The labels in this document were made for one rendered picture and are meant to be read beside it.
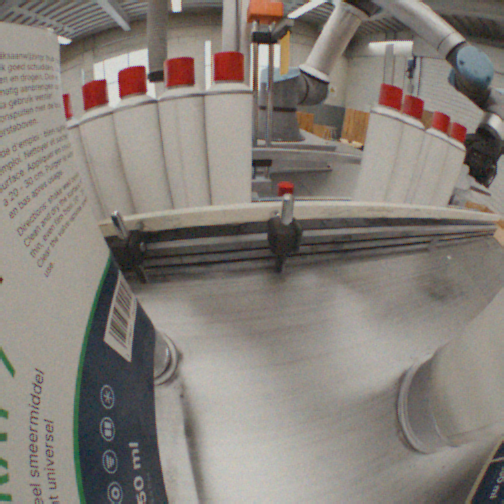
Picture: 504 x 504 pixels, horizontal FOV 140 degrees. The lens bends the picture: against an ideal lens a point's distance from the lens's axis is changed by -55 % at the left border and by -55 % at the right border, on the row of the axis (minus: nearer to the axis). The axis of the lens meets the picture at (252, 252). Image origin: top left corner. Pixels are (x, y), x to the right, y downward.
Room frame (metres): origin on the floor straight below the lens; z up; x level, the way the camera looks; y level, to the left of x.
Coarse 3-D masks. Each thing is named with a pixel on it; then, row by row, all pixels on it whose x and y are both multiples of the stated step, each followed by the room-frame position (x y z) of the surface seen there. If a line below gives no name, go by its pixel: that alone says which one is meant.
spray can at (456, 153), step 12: (456, 132) 0.29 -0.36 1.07; (456, 144) 0.28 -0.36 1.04; (456, 156) 0.28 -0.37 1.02; (444, 168) 0.29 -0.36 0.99; (456, 168) 0.27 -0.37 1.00; (444, 180) 0.28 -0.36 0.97; (456, 180) 0.28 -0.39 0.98; (444, 192) 0.28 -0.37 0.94; (432, 204) 0.29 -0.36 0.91; (444, 204) 0.27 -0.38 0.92
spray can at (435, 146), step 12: (432, 120) 0.31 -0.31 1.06; (444, 120) 0.28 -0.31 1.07; (432, 132) 0.29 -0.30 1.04; (444, 132) 0.28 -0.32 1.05; (432, 144) 0.28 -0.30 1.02; (444, 144) 0.27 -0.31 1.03; (420, 156) 0.30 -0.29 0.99; (432, 156) 0.28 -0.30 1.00; (444, 156) 0.27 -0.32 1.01; (420, 168) 0.29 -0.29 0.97; (432, 168) 0.27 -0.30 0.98; (420, 180) 0.29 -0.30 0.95; (432, 180) 0.27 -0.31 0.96; (408, 192) 0.30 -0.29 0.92; (420, 192) 0.28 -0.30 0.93; (432, 192) 0.27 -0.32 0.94; (420, 204) 0.27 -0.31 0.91
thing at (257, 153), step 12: (252, 156) 0.28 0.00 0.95; (264, 156) 0.28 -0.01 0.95; (276, 156) 0.28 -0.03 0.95; (288, 156) 0.29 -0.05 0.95; (300, 156) 0.29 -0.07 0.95; (312, 156) 0.29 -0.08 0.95; (324, 156) 0.29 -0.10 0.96; (336, 156) 0.30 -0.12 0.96; (348, 156) 0.30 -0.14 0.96; (360, 156) 0.31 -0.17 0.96; (480, 192) 0.39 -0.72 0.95
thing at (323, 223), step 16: (256, 224) 0.22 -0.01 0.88; (304, 224) 0.22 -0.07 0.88; (320, 224) 0.23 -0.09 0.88; (336, 224) 0.23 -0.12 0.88; (352, 224) 0.23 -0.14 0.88; (368, 224) 0.24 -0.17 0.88; (384, 224) 0.24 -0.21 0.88; (400, 224) 0.24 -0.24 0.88; (416, 224) 0.25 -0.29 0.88; (432, 224) 0.26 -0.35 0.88; (448, 224) 0.27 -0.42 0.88; (464, 224) 0.28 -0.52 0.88; (480, 224) 0.30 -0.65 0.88; (112, 240) 0.19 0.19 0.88; (160, 240) 0.19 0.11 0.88; (176, 240) 0.19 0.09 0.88
